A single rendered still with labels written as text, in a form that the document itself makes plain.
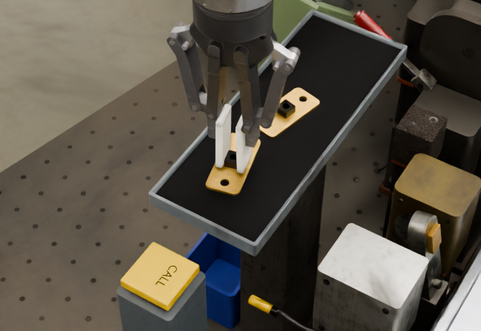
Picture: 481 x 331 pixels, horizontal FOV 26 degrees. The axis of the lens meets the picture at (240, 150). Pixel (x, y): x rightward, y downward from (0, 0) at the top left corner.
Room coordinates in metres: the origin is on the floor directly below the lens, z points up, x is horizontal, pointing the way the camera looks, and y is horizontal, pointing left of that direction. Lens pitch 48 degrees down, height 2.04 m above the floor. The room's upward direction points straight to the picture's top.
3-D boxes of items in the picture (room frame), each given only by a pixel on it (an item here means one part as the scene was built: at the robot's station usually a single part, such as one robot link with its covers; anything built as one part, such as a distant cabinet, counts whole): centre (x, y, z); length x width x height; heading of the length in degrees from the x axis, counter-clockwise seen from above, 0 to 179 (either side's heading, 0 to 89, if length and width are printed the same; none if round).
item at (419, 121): (0.91, -0.23, 0.90); 0.05 x 0.05 x 0.40; 58
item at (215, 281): (0.93, 0.02, 0.75); 0.11 x 0.10 x 0.09; 148
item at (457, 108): (0.96, -0.26, 0.89); 0.12 x 0.07 x 0.38; 58
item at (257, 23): (0.75, 0.01, 1.39); 0.08 x 0.07 x 0.09; 72
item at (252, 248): (0.85, -0.05, 1.16); 0.37 x 0.14 x 0.02; 148
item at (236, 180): (0.75, 0.01, 1.20); 0.08 x 0.04 x 0.01; 162
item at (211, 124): (0.76, 0.04, 1.26); 0.03 x 0.01 x 0.05; 72
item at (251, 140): (0.74, -0.02, 1.26); 0.03 x 0.01 x 0.05; 72
